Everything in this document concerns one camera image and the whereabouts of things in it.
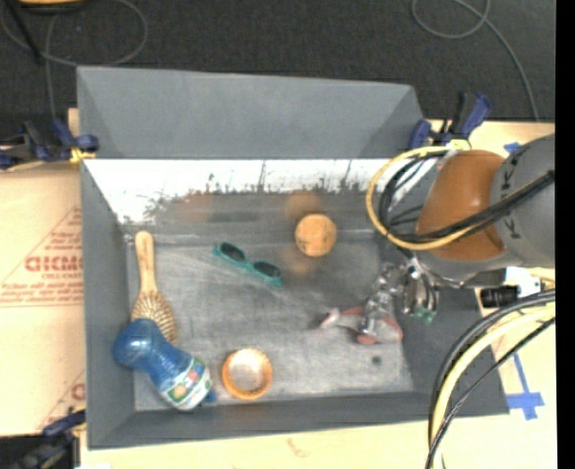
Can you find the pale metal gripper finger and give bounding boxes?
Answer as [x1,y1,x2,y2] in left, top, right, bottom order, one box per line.
[364,291,394,324]
[356,318,385,345]

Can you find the brown cardboard board, red print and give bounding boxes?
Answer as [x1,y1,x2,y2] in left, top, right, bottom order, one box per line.
[0,107,89,440]

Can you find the wooden hairbrush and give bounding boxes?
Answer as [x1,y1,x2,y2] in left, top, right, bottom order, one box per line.
[129,230,179,345]

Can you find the orange bowl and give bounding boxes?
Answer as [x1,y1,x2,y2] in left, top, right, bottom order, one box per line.
[220,347,275,402]

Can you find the grey metal bin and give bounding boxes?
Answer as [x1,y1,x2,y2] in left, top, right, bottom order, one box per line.
[75,65,509,449]

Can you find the orange ball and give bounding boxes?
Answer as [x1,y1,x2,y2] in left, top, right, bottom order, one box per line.
[293,213,339,259]

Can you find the grey and red toy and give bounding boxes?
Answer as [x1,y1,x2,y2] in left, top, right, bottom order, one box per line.
[310,305,405,347]

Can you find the teal sunglasses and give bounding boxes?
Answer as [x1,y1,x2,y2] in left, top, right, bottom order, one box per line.
[211,241,285,288]

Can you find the black cylinder on white bracket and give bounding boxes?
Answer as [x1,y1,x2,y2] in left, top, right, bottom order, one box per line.
[479,265,546,310]

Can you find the blue plastic bottle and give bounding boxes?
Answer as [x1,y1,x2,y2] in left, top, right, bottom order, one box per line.
[111,317,218,412]

